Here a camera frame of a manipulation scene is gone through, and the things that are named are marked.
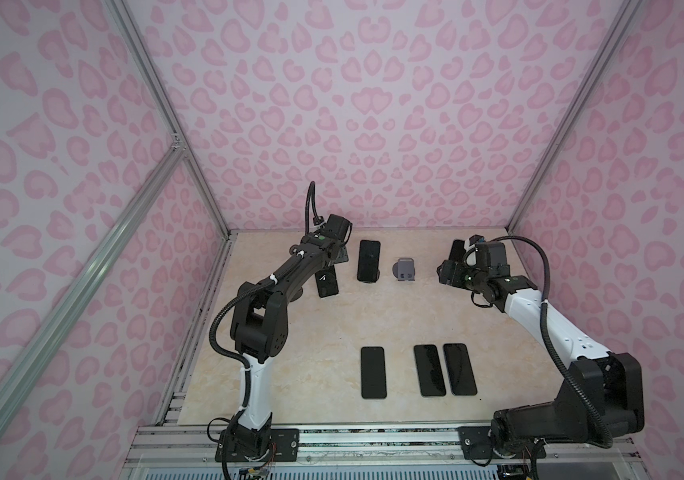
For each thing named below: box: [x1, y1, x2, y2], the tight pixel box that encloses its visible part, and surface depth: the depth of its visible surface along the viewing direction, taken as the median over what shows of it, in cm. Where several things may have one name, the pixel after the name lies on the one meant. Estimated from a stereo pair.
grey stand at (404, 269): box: [392, 258, 416, 282], surface depth 108 cm
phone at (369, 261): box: [357, 240, 381, 283], surface depth 103 cm
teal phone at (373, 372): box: [360, 346, 387, 399], surface depth 86 cm
